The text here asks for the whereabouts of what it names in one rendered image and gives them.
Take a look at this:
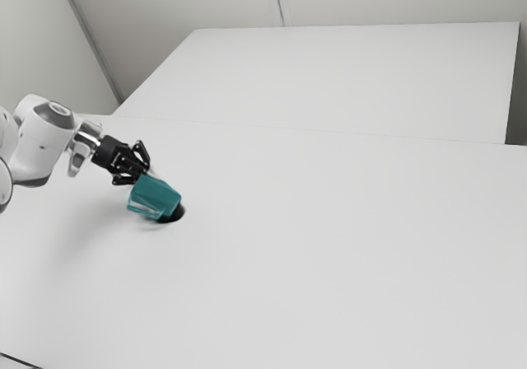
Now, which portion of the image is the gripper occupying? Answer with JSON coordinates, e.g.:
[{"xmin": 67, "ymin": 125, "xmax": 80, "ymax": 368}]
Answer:
[{"xmin": 91, "ymin": 135, "xmax": 151, "ymax": 186}]

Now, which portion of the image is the teal faceted mug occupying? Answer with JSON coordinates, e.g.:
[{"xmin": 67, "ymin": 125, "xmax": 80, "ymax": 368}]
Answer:
[{"xmin": 126, "ymin": 173, "xmax": 183, "ymax": 223}]

